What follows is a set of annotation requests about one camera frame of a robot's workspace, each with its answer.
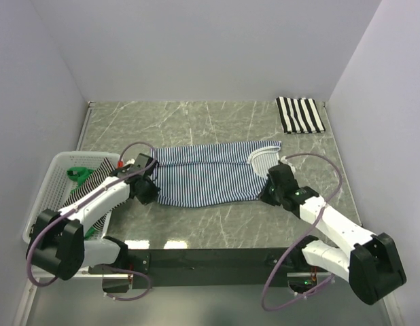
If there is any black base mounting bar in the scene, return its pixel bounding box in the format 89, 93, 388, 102
89, 248, 325, 293

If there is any blue white striped tank top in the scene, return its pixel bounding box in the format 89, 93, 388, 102
153, 141, 282, 209

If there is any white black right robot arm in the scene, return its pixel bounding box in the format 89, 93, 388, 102
259, 164, 407, 305

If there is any green garment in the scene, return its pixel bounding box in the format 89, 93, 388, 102
66, 166, 95, 238

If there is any folded black white tank top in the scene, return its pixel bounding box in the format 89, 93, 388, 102
276, 96, 326, 134

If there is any white plastic laundry basket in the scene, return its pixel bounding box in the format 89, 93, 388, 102
22, 151, 120, 244

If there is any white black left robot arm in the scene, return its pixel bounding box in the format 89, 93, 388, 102
26, 154, 160, 280

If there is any dark striped tank top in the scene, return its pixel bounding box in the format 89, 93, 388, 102
63, 158, 114, 240

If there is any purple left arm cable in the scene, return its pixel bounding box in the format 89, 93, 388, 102
25, 141, 160, 302

